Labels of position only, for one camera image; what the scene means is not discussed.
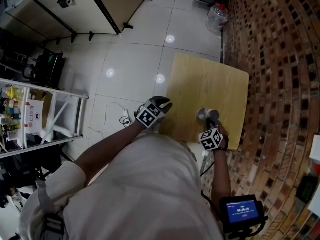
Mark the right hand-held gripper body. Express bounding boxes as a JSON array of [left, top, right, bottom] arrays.
[[198, 123, 225, 152]]

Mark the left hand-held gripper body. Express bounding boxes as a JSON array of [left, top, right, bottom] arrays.
[[134, 101, 166, 130]]

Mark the person's right forearm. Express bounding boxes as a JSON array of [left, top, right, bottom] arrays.
[[210, 148, 232, 202]]

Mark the person's left forearm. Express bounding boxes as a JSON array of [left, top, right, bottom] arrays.
[[74, 121, 145, 187]]

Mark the person's right hand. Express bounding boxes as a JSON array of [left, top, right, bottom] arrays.
[[216, 122, 230, 152]]

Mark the person's white shirt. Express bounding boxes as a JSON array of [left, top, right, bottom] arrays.
[[18, 133, 223, 240]]

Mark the black device blue screen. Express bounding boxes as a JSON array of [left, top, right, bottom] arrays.
[[219, 194, 268, 239]]

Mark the white metal shelf rack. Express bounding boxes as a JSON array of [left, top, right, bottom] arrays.
[[0, 77, 90, 159]]

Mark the clear water jug red cap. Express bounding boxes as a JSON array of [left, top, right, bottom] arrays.
[[205, 1, 230, 36]]

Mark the white sign red print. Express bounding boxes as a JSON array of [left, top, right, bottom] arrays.
[[24, 100, 45, 135]]

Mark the cream partition panel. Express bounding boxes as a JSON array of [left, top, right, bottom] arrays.
[[4, 0, 77, 45], [28, 0, 122, 42]]

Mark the blank white paper sheet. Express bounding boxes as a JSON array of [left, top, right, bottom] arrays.
[[307, 188, 320, 214]]

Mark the pile of colourful small items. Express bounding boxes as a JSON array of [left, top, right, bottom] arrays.
[[0, 86, 23, 132]]

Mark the small black birdhouse box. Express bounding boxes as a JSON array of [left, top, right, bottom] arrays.
[[56, 0, 76, 9]]

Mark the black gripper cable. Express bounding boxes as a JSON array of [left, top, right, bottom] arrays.
[[199, 160, 216, 177]]

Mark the white wall switch box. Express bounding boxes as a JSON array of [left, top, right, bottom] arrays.
[[309, 133, 320, 160]]

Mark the black wall display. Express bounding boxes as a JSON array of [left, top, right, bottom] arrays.
[[296, 175, 316, 205]]

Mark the white chest strap black buckle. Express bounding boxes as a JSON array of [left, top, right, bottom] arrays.
[[35, 180, 66, 240]]

